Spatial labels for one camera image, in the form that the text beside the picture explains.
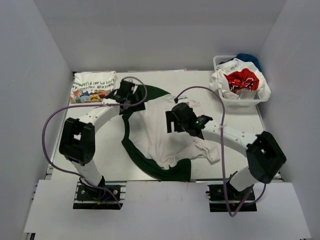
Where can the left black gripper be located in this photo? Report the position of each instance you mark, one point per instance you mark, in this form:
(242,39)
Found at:
(140,106)

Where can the folded white cartoon t-shirt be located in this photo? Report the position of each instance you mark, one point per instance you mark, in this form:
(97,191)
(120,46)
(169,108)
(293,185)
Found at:
(91,87)

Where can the white red print t-shirt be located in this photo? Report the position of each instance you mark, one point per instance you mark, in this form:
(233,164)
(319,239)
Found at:
(239,80)

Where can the blue t-shirt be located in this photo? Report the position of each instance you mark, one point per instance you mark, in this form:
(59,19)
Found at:
(249,58)

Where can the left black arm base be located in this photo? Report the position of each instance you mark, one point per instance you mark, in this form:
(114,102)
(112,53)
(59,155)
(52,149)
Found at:
(88,198)

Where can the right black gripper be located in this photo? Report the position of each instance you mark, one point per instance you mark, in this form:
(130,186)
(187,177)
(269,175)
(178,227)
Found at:
(170,118)

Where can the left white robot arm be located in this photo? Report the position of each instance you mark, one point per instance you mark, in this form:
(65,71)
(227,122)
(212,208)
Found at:
(78,140)

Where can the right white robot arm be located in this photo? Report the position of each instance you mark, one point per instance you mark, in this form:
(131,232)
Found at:
(264,155)

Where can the white green raglan t-shirt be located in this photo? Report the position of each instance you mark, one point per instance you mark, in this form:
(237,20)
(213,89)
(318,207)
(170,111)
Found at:
(162,155)

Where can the white plastic basket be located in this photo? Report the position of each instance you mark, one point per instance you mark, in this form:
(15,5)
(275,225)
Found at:
(220,59)

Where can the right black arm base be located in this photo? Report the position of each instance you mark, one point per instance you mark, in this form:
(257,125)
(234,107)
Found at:
(218,204)

